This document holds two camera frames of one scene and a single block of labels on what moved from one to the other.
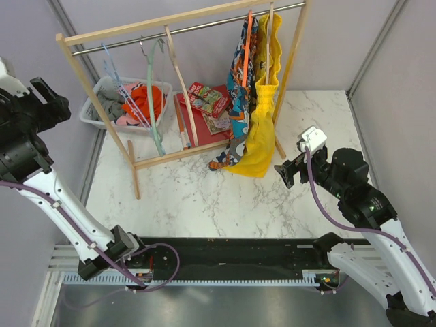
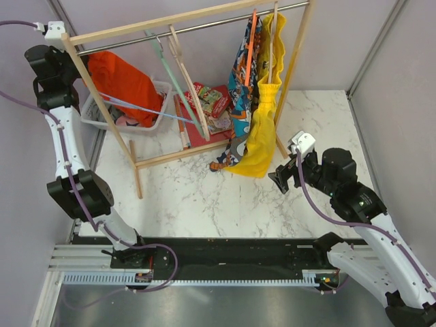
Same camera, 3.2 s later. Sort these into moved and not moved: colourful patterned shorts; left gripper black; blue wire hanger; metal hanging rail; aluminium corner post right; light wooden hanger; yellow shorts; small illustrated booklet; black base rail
Moved: light wooden hanger; left gripper black; blue wire hanger
Not moved: metal hanging rail; small illustrated booklet; black base rail; yellow shorts; aluminium corner post right; colourful patterned shorts
